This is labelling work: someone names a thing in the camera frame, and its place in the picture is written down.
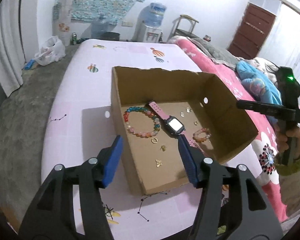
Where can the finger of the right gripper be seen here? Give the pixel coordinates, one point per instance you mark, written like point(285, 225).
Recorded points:
point(262, 107)

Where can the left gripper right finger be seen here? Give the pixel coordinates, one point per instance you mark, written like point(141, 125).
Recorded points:
point(232, 204)

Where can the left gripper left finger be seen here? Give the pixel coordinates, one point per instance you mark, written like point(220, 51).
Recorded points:
point(51, 212)

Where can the pale butterfly charm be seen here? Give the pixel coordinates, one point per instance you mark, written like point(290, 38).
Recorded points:
point(158, 162)

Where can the pink strap smart watch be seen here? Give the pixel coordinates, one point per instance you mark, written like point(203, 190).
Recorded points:
point(174, 126)

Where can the blue patterned pillow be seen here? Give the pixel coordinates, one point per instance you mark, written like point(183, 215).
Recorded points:
point(258, 84)

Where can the pink floral bed blanket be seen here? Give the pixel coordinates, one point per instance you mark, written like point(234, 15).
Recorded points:
point(277, 145)

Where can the grey fuzzy blanket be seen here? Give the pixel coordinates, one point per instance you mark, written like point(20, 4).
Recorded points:
point(214, 51)

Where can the brown wooden door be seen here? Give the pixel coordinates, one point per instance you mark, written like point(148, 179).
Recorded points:
point(252, 32)

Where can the brown cardboard box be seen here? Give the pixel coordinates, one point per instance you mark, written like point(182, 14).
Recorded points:
point(211, 119)

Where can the wooden chair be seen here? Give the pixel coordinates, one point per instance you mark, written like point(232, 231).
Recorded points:
point(184, 25)

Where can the white water dispenser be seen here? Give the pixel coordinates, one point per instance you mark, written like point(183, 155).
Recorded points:
point(149, 34)

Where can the white curtain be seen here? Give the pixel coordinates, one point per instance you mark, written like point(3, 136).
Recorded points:
point(12, 57)

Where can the white plastic bag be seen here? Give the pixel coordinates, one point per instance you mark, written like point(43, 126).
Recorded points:
point(52, 50)

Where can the green drink can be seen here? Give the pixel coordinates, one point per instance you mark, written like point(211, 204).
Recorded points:
point(73, 39)

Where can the empty clear water bottle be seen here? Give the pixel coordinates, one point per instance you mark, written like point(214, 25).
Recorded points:
point(99, 27)

